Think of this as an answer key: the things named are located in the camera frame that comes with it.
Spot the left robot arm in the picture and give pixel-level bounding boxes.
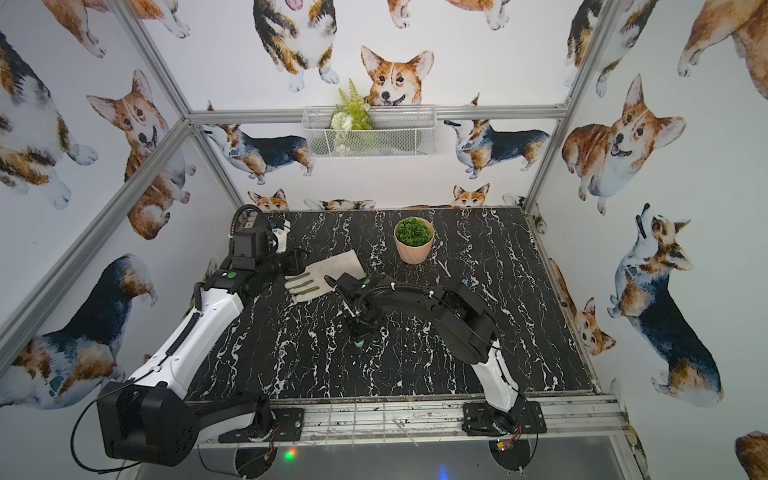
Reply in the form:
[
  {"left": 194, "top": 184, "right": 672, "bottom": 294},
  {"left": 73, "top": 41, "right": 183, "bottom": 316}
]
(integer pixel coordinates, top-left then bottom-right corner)
[{"left": 95, "top": 205, "right": 305, "bottom": 466}]

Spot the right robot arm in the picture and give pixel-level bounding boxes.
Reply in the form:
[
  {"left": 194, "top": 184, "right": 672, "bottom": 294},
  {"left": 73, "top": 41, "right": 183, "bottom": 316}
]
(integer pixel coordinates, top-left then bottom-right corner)
[{"left": 325, "top": 273, "right": 519, "bottom": 414}]

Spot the beige paper sheet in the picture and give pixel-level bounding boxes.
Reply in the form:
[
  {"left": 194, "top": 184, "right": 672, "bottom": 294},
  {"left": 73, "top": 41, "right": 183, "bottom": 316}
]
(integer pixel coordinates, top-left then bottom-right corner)
[{"left": 284, "top": 250, "right": 365, "bottom": 303}]

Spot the potted green plant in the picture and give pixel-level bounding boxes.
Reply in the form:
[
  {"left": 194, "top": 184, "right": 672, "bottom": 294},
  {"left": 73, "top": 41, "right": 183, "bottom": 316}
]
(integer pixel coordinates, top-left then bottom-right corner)
[{"left": 394, "top": 217, "right": 435, "bottom": 265}]

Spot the fern and white flower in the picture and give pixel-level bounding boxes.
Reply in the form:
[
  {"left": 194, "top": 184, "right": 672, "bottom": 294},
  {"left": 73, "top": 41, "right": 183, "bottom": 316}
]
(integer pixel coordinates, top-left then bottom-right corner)
[{"left": 330, "top": 80, "right": 375, "bottom": 155}]

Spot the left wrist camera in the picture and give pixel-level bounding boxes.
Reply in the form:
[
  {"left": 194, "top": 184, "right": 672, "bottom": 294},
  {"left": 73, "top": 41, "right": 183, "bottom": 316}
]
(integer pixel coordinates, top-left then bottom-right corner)
[{"left": 229, "top": 219, "right": 291, "bottom": 260}]

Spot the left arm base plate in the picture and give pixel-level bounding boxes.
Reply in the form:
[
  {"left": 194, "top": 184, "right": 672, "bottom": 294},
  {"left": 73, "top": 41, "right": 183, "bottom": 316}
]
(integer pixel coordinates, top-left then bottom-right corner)
[{"left": 218, "top": 408, "right": 305, "bottom": 443}]

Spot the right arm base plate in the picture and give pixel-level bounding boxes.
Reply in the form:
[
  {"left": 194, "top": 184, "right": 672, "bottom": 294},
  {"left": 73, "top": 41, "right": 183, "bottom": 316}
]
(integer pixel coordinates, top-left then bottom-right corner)
[{"left": 461, "top": 398, "right": 547, "bottom": 437}]

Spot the white wire basket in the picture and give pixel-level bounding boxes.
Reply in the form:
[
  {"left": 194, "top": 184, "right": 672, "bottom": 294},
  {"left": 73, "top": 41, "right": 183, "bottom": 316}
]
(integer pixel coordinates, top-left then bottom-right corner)
[{"left": 302, "top": 106, "right": 437, "bottom": 159}]

